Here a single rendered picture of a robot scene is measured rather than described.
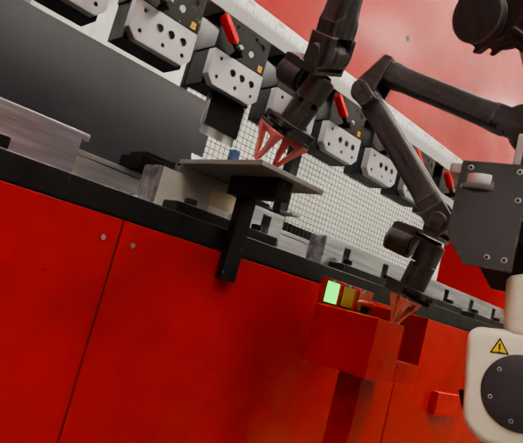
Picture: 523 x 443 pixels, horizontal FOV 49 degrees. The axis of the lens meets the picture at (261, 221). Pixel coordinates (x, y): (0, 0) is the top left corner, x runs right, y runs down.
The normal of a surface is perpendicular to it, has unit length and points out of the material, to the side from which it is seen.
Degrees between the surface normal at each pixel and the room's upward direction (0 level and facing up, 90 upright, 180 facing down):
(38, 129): 90
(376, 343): 90
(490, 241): 90
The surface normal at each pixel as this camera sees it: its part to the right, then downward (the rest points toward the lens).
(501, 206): -0.50, -0.25
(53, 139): 0.68, 0.08
